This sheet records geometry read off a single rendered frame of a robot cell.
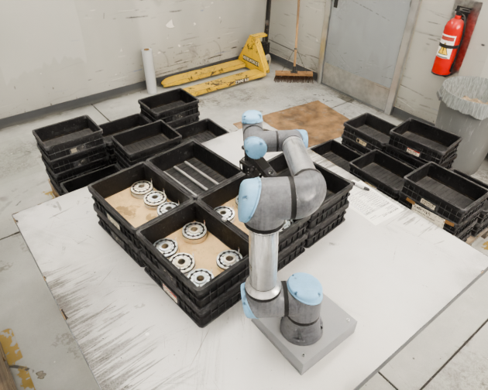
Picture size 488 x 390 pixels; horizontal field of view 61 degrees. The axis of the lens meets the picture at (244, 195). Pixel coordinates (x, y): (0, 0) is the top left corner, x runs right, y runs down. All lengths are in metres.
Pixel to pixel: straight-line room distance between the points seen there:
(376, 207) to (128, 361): 1.36
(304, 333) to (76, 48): 3.85
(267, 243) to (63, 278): 1.01
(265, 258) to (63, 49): 3.77
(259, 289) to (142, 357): 0.52
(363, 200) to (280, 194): 1.20
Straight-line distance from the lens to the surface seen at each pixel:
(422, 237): 2.11
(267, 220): 1.08
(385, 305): 1.77
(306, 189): 1.07
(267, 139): 1.42
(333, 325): 1.57
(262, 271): 1.24
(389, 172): 3.07
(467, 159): 3.86
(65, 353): 2.54
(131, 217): 1.88
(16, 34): 4.52
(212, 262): 1.64
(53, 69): 4.68
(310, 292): 1.36
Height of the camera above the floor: 2.04
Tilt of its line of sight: 38 degrees down
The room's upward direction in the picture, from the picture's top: 1 degrees clockwise
